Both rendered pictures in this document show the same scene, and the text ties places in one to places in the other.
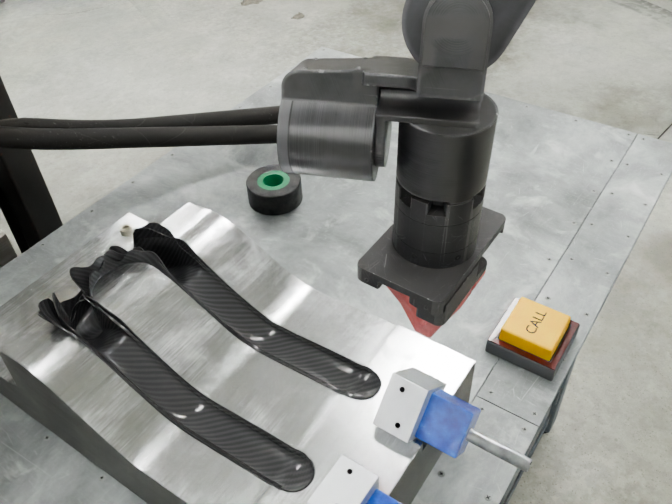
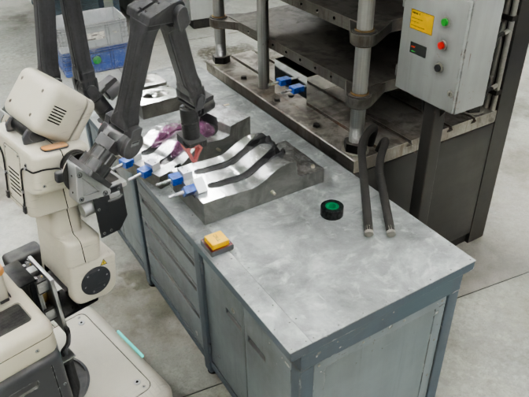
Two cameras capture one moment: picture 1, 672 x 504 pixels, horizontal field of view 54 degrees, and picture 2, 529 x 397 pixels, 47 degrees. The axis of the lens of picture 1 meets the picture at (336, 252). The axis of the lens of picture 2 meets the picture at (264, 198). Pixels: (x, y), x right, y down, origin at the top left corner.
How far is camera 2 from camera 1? 2.08 m
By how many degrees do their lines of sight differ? 81
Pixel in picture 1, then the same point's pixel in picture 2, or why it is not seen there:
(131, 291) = (262, 149)
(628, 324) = not seen: outside the picture
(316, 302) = (247, 187)
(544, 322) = (215, 239)
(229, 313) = (252, 170)
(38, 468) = not seen: hidden behind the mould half
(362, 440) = not seen: hidden behind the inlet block
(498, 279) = (249, 251)
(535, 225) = (269, 272)
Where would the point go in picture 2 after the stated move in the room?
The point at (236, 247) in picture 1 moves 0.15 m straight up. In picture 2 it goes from (271, 168) to (271, 131)
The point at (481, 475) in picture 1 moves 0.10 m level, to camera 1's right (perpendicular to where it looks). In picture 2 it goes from (186, 220) to (172, 237)
